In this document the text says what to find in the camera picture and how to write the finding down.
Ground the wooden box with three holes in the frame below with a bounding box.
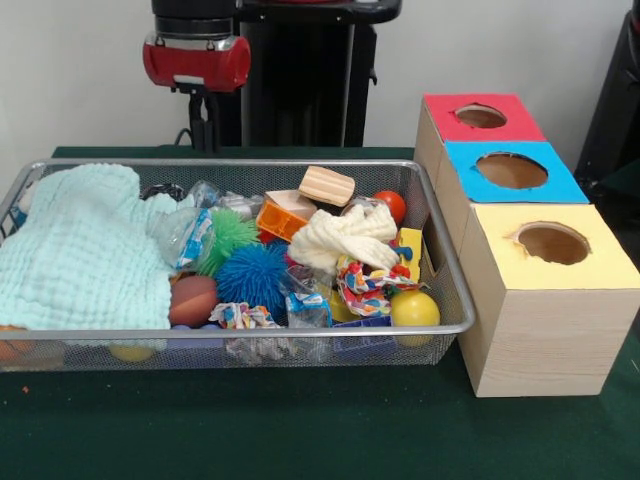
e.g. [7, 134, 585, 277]
[414, 92, 640, 399]

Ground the blue building block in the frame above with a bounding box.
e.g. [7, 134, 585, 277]
[333, 313, 393, 329]

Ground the cream cloth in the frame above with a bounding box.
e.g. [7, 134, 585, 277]
[287, 203, 400, 275]

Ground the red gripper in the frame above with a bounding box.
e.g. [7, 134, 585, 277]
[142, 32, 253, 154]

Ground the orange building block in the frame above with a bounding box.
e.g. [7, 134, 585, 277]
[255, 198, 309, 244]

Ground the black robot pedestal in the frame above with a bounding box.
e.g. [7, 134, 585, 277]
[209, 0, 404, 147]

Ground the black chair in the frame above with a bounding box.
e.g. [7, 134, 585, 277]
[574, 9, 640, 201]

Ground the striped wooden block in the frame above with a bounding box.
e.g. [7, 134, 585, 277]
[298, 165, 357, 208]

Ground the red ball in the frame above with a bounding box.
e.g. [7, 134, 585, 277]
[372, 190, 407, 225]

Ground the blue spiky ring toy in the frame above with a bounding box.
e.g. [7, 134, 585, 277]
[215, 242, 291, 321]

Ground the dark green table cloth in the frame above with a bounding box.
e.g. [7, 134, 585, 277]
[0, 144, 640, 480]

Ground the green spiky puffer toy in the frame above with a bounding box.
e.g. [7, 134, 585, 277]
[197, 208, 261, 277]

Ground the yellow foam block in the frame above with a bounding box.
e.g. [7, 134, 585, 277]
[394, 227, 424, 282]

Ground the polka dot cloth toy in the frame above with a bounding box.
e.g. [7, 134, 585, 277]
[335, 253, 426, 317]

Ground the yellow ball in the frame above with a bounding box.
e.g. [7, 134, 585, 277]
[389, 289, 442, 346]

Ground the clear mesh bin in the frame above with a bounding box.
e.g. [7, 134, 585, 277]
[0, 158, 479, 374]

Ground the mint green cloth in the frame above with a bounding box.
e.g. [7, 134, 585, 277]
[0, 163, 197, 331]

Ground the brown cardboard piece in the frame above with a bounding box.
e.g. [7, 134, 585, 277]
[264, 189, 319, 221]

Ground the brown toy football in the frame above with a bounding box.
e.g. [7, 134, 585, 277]
[168, 274, 220, 329]

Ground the grey plastic toy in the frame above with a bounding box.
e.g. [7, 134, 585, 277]
[214, 192, 265, 219]

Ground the multicolour rope knot toy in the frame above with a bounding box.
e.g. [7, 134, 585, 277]
[208, 301, 284, 330]

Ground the clear plastic bottle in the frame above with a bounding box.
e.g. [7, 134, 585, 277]
[284, 291, 334, 330]
[148, 207, 220, 272]

